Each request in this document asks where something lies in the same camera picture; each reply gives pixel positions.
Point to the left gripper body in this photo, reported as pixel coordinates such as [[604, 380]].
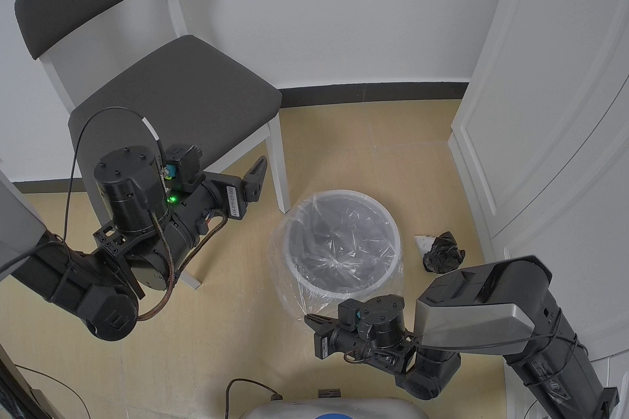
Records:
[[206, 206]]

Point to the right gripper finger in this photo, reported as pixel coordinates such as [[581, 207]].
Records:
[[327, 324]]

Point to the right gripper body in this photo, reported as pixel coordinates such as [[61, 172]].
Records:
[[344, 343]]

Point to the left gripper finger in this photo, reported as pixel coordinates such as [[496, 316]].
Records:
[[255, 184]]

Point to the clear plastic bag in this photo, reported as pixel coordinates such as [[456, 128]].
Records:
[[280, 269]]

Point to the white paper piece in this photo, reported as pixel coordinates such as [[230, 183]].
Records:
[[421, 242]]

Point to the black plastic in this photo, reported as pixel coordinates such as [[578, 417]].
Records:
[[444, 255]]

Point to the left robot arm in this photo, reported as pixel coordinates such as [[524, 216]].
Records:
[[127, 191]]

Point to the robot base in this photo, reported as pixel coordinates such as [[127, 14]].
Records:
[[334, 409]]

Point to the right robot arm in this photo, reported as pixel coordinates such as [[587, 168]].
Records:
[[481, 304]]

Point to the white trash bin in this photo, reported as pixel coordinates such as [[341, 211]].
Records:
[[339, 203]]

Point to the grey cushioned white chair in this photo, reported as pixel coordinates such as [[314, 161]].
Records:
[[172, 88]]

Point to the white wardrobe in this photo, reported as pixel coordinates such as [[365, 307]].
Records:
[[550, 63]]

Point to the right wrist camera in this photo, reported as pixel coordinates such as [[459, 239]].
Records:
[[350, 314]]

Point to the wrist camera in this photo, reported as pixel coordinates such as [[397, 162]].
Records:
[[350, 314], [184, 166]]

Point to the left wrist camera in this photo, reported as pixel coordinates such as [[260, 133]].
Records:
[[184, 166]]

